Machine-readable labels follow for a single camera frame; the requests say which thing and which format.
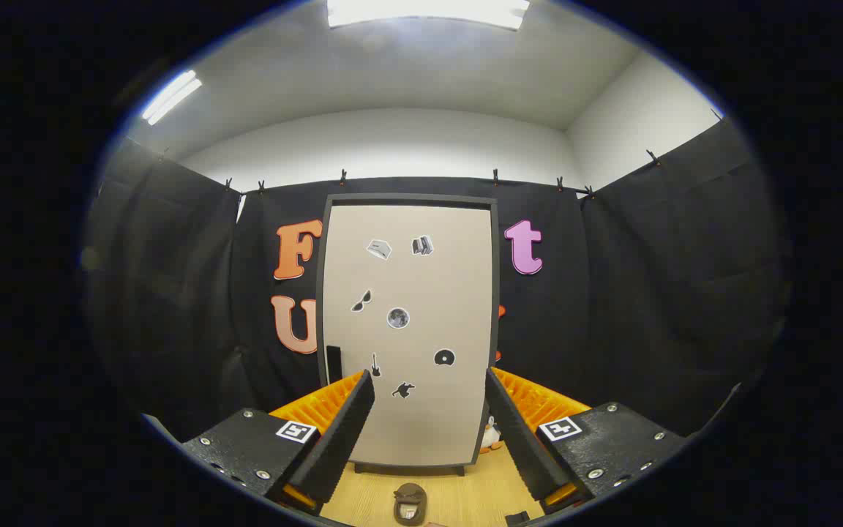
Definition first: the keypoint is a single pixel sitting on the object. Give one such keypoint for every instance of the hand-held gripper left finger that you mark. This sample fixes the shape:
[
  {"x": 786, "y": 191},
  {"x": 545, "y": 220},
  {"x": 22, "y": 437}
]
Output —
[{"x": 341, "y": 439}]

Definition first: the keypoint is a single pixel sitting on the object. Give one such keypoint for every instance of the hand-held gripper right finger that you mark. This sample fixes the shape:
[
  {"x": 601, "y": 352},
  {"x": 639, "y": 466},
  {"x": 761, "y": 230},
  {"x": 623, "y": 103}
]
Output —
[{"x": 520, "y": 439}]

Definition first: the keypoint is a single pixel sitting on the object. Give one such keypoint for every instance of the brown fuzzy shoe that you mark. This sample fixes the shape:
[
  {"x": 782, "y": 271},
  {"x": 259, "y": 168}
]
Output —
[{"x": 410, "y": 505}]

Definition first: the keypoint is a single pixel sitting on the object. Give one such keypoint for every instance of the beige shoe cabinet door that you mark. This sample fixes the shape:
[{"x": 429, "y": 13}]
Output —
[{"x": 429, "y": 293}]

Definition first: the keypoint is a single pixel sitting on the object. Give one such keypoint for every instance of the dark grey shoe cabinet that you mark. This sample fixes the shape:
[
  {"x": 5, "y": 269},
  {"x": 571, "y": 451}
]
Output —
[{"x": 407, "y": 199}]

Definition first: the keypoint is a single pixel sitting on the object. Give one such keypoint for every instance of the small penguin toy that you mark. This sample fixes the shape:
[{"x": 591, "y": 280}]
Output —
[{"x": 491, "y": 435}]

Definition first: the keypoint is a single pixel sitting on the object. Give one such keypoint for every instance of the small black box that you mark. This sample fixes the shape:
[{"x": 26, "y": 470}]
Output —
[{"x": 518, "y": 520}]

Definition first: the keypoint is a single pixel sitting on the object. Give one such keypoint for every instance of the black backdrop cloth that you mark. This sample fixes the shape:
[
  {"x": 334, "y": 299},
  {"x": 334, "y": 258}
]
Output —
[{"x": 612, "y": 293}]

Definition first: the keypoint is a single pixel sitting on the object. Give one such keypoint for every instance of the row of black clips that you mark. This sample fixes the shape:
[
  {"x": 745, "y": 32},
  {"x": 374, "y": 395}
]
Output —
[{"x": 343, "y": 176}]

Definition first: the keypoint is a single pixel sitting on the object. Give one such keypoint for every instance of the narrow ceiling light strip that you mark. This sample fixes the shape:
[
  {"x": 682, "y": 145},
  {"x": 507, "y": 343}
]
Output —
[{"x": 170, "y": 96}]

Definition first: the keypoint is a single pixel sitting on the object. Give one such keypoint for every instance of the wide ceiling light panel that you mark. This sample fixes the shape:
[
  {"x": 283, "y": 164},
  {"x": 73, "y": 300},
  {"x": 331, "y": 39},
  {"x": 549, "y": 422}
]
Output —
[{"x": 429, "y": 11}]

